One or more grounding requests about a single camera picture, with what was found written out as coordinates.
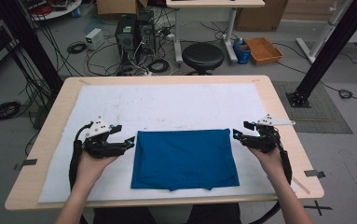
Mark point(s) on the black tape cross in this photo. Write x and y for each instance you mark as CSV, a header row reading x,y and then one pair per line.
x,y
318,207

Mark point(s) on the thin wooden strip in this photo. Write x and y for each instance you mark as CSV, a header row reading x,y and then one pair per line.
x,y
302,186

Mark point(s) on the black tape strip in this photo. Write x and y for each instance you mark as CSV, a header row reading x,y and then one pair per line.
x,y
314,173
28,162

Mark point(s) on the person's right hand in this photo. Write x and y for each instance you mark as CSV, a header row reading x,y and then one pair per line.
x,y
271,163

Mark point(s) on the orange shallow tray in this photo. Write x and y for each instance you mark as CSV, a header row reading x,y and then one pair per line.
x,y
263,51

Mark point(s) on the black round stool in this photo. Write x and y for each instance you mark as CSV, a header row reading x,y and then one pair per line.
x,y
203,56

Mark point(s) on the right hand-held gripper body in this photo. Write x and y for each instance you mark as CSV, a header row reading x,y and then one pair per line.
x,y
264,141

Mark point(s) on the white power supply box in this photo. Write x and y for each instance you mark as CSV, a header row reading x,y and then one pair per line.
x,y
94,39

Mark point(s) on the large brown cardboard box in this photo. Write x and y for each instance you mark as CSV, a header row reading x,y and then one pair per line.
x,y
260,17

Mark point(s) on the white table mat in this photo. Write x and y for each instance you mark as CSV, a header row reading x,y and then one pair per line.
x,y
167,102

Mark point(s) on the white metal stand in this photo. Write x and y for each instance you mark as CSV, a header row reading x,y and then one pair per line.
x,y
322,34

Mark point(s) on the grey floor mat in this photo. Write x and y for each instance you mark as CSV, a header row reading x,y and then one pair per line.
x,y
325,105

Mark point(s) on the person's left hand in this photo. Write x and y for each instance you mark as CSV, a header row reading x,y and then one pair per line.
x,y
93,169

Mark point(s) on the white-legged wooden desk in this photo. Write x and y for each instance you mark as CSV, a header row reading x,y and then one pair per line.
x,y
213,3

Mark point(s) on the blue t-shirt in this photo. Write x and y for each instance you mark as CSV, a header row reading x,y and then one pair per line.
x,y
185,158

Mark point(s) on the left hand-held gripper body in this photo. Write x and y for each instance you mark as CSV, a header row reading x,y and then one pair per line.
x,y
100,144

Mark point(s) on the black computer tower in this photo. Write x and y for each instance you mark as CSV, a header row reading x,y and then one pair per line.
x,y
146,32
125,39

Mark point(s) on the round white table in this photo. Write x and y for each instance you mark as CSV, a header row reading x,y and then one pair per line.
x,y
64,11

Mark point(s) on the black metal frame post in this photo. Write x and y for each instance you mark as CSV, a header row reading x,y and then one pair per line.
x,y
331,49
33,46

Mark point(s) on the blue box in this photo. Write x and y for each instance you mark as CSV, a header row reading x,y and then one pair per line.
x,y
242,53

